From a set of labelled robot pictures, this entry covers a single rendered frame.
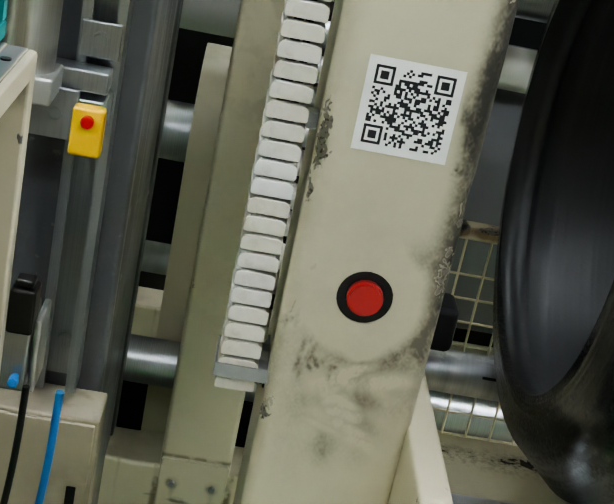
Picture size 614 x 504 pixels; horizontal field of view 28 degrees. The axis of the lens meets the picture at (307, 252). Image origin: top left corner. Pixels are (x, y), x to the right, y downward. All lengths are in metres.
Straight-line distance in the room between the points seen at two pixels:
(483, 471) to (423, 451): 0.30
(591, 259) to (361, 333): 0.40
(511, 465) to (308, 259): 0.45
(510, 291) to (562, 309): 0.11
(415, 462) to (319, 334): 0.13
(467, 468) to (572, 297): 0.21
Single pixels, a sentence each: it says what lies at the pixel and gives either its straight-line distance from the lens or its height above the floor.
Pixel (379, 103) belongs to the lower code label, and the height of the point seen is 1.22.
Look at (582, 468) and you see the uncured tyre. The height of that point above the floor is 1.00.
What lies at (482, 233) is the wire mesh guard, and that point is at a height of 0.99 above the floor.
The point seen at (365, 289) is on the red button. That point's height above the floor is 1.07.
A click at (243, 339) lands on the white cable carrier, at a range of 1.05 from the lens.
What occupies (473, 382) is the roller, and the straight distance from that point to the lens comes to 1.29.
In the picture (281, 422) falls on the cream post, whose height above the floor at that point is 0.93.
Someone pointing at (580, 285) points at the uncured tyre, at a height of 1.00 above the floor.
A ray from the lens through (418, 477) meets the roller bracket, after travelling 1.01.
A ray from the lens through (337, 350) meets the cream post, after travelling 1.04.
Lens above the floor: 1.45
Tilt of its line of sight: 21 degrees down
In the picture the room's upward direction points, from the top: 12 degrees clockwise
